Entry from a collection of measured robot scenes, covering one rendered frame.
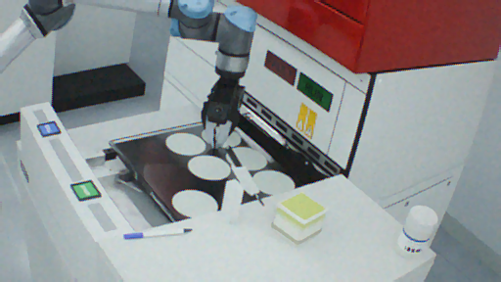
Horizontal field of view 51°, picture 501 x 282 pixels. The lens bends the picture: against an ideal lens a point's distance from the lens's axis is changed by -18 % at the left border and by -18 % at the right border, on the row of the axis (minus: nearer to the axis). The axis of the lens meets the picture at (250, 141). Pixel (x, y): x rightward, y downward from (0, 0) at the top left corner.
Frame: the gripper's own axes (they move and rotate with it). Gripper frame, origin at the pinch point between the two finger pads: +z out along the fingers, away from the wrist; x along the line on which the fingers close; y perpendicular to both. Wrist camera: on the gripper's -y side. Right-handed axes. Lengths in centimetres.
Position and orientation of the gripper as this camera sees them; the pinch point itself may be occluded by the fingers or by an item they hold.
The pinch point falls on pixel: (214, 145)
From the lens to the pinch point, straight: 153.1
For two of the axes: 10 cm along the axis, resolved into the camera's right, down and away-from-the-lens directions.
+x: -9.6, -2.6, 1.1
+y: 2.2, -4.6, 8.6
